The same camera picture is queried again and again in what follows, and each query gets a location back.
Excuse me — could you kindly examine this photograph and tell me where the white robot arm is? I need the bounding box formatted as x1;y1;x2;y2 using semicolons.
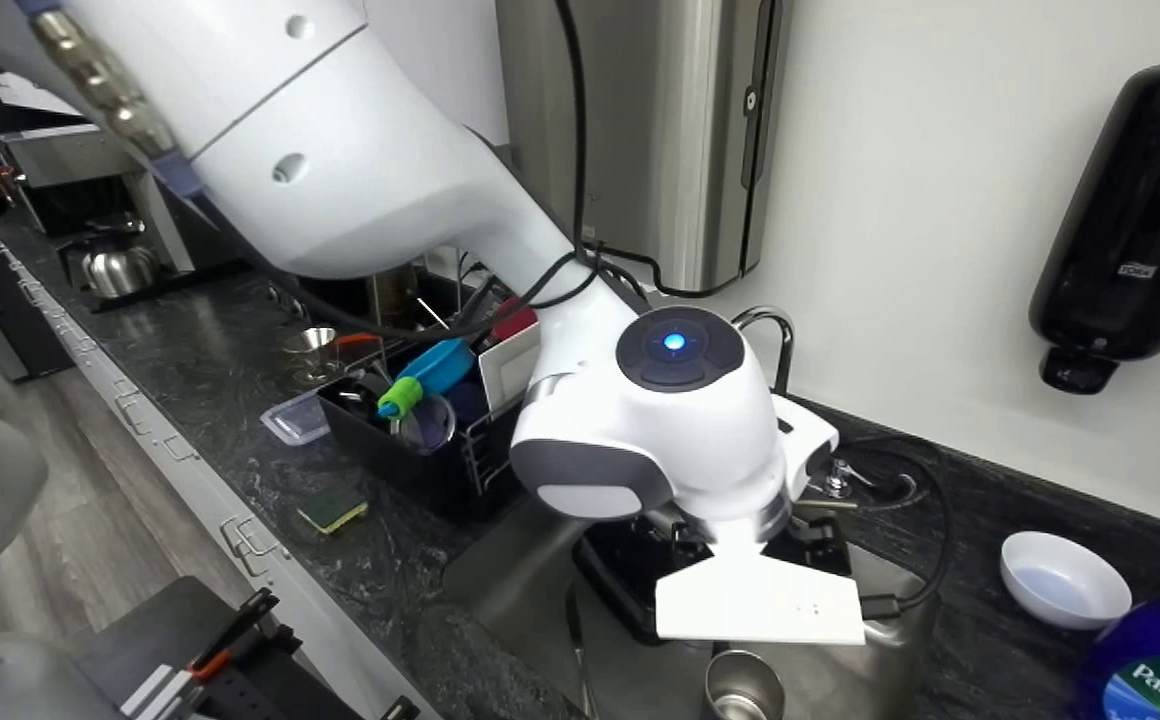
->
14;0;831;549

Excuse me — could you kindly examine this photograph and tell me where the red cup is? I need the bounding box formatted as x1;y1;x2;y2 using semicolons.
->
487;309;537;345

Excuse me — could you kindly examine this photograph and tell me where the black dish rack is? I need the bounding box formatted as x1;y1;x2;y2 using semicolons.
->
314;340;519;523

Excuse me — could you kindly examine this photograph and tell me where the clear glass in rack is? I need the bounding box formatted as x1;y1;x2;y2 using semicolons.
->
388;396;457;454

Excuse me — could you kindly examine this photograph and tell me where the chrome sink faucet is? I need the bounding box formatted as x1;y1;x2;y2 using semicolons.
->
732;302;921;512

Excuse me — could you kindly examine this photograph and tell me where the stainless steel sink basin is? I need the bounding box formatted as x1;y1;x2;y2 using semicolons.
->
445;498;928;720

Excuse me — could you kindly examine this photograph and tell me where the white cutting board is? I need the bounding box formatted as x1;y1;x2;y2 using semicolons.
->
476;328;540;412

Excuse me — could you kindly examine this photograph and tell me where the steel paper towel dispenser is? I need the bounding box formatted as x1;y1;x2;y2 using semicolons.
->
495;0;786;297

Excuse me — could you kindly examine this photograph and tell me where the yellow green sponge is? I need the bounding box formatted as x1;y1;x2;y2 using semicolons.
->
296;487;367;534

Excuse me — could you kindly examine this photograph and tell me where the clear plastic container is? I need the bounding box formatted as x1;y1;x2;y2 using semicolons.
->
258;391;328;447

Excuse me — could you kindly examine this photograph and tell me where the steel kettle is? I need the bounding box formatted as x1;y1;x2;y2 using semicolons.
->
80;231;156;300

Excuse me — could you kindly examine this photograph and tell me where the black tool tray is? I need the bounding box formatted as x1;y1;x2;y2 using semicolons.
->
80;575;360;720

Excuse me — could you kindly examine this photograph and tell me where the small white bowl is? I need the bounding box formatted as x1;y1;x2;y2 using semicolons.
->
999;530;1130;630

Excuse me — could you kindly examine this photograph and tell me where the black soap dispenser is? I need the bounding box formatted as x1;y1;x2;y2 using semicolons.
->
1029;65;1160;396

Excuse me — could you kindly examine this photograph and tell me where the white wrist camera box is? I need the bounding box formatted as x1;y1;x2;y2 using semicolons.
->
656;549;865;644

